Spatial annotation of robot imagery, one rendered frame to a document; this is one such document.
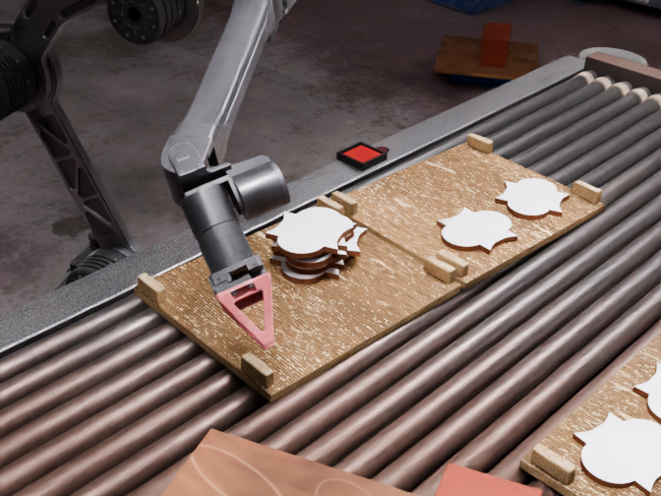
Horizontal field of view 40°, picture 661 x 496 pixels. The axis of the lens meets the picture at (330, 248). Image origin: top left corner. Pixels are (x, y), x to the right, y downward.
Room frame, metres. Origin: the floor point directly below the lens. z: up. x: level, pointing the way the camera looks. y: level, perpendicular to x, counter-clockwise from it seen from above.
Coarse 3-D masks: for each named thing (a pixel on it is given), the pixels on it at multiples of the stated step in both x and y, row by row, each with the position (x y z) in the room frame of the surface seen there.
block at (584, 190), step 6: (576, 186) 1.57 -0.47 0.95; (582, 186) 1.56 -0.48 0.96; (588, 186) 1.56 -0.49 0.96; (576, 192) 1.57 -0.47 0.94; (582, 192) 1.56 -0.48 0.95; (588, 192) 1.55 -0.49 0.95; (594, 192) 1.54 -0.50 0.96; (600, 192) 1.54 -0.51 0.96; (588, 198) 1.54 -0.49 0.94; (594, 198) 1.54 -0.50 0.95; (600, 198) 1.54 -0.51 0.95
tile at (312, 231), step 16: (320, 208) 1.37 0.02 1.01; (288, 224) 1.31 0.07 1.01; (304, 224) 1.31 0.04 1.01; (320, 224) 1.31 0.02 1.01; (336, 224) 1.31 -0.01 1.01; (288, 240) 1.26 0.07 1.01; (304, 240) 1.26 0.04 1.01; (320, 240) 1.26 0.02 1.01; (336, 240) 1.26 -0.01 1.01; (288, 256) 1.23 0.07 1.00; (304, 256) 1.22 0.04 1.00
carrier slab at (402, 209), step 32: (448, 160) 1.70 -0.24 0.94; (480, 160) 1.70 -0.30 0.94; (352, 192) 1.55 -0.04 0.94; (384, 192) 1.56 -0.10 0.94; (416, 192) 1.56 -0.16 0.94; (448, 192) 1.56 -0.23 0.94; (480, 192) 1.57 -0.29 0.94; (384, 224) 1.44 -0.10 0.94; (416, 224) 1.44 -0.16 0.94; (512, 224) 1.45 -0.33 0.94; (544, 224) 1.45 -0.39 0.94; (576, 224) 1.47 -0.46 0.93; (416, 256) 1.34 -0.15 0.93; (480, 256) 1.34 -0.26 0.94; (512, 256) 1.34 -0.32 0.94
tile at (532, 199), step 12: (528, 180) 1.60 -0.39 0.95; (540, 180) 1.60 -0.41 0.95; (516, 192) 1.55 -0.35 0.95; (528, 192) 1.55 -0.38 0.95; (540, 192) 1.55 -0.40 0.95; (552, 192) 1.55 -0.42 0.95; (504, 204) 1.52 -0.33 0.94; (516, 204) 1.50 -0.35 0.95; (528, 204) 1.50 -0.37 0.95; (540, 204) 1.51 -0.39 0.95; (552, 204) 1.51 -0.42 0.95; (516, 216) 1.48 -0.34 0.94; (528, 216) 1.47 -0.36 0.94; (540, 216) 1.47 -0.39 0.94
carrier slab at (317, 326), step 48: (192, 288) 1.22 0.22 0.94; (288, 288) 1.23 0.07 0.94; (336, 288) 1.23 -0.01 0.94; (384, 288) 1.23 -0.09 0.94; (432, 288) 1.24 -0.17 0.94; (192, 336) 1.10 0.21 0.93; (240, 336) 1.10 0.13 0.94; (288, 336) 1.10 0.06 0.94; (336, 336) 1.10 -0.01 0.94; (384, 336) 1.13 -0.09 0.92; (288, 384) 0.99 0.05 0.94
